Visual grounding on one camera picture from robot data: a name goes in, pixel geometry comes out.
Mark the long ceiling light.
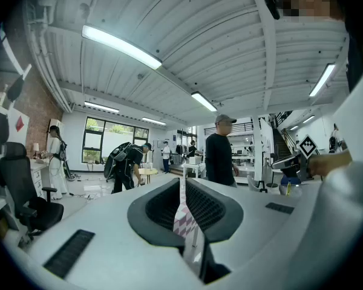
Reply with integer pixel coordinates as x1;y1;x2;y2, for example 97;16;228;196
141;117;168;126
308;62;337;98
190;91;218;112
80;24;163;71
83;100;120;114

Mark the white board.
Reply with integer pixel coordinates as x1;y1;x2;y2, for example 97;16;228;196
7;106;31;147

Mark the black-framed window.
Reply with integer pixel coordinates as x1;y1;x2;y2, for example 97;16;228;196
80;116;149;164

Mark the black balcony railing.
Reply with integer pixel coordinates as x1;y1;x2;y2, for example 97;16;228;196
229;121;255;132

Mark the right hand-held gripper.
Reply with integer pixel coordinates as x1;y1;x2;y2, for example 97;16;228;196
271;134;319;181

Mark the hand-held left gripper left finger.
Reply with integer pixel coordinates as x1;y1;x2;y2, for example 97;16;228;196
126;178;185;248

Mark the person's right forearm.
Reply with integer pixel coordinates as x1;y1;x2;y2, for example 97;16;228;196
308;149;353;177

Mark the person's black shirt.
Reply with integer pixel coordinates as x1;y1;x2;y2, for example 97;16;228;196
344;16;363;94

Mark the white desk with drawers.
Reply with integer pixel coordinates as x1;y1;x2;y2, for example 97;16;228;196
29;158;54;199

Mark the white side table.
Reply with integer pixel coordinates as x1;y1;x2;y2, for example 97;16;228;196
182;163;207;180

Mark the pink white checkered cloth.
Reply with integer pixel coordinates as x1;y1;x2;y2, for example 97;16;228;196
172;202;207;264

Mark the dark staircase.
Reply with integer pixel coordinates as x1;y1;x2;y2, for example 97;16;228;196
271;110;300;164

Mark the round wooden table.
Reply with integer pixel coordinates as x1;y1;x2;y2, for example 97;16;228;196
138;167;159;187

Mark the black mesh office chair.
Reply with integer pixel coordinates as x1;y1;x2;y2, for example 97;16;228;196
0;141;65;243

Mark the black head camera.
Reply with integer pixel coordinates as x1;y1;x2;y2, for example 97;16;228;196
262;0;281;21

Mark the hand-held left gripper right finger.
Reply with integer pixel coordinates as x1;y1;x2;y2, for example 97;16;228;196
185;178;244;243

